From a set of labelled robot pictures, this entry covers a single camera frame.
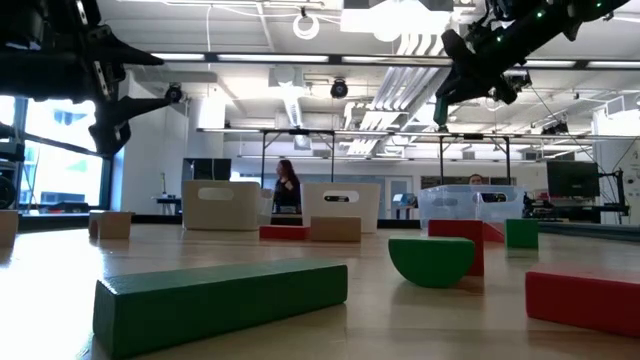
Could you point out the background black robot rig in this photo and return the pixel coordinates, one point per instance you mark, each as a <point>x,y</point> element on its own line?
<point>575,210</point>

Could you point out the long green block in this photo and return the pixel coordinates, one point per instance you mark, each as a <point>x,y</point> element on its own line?
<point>215,300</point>

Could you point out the clear plastic bin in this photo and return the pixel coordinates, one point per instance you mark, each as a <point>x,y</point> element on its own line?
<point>450,205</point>

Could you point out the window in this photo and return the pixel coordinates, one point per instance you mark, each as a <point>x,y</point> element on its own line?
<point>60,170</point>

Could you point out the black monitor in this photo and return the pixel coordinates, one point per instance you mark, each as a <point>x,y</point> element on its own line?
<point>207,169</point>
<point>572,179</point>

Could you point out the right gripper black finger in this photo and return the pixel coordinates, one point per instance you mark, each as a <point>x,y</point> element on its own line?
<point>457,87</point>
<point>457,47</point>

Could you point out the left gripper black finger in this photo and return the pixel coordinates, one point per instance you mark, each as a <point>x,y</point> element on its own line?
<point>125,52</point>
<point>112,125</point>

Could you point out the natural wood rectangular block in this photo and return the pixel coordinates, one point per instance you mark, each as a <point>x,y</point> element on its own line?
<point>335,229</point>

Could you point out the black round ceiling spotlight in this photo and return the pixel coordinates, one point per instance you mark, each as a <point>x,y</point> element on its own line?
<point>173,93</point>
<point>339,89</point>

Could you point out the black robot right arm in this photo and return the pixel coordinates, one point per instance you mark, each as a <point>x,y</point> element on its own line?
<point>550,20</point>

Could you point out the long red block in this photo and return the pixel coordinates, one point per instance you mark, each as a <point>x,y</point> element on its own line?
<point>585,300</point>

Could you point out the black overhead light bar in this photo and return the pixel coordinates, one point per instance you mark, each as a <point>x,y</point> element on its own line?
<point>335,59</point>

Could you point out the grey plastic bin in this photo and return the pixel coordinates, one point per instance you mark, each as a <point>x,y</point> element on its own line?
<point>220,212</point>

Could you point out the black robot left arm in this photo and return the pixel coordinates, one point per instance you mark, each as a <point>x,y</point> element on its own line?
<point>6,192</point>

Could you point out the green half-round block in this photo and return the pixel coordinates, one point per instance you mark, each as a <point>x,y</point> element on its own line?
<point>430,260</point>

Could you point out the red rectangular block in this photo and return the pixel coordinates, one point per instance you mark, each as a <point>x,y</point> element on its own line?
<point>282,233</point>
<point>455,227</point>

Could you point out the person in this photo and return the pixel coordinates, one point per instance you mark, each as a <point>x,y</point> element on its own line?
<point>287,192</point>
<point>476,179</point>

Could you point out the small red block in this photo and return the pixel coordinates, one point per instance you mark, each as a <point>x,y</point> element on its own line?
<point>492,235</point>

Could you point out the white plastic bin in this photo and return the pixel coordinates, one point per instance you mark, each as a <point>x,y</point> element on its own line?
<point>345,212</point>

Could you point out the green cube block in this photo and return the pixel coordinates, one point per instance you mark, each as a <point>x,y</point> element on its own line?
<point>521,233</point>

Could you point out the dark side table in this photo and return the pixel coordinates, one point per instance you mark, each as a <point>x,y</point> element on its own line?
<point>167,200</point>

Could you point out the black metal station frame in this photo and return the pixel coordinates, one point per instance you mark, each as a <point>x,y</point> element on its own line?
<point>298,132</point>
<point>474,136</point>

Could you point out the natural wood cutout block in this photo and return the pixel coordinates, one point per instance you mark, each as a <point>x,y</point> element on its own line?
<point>115,225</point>

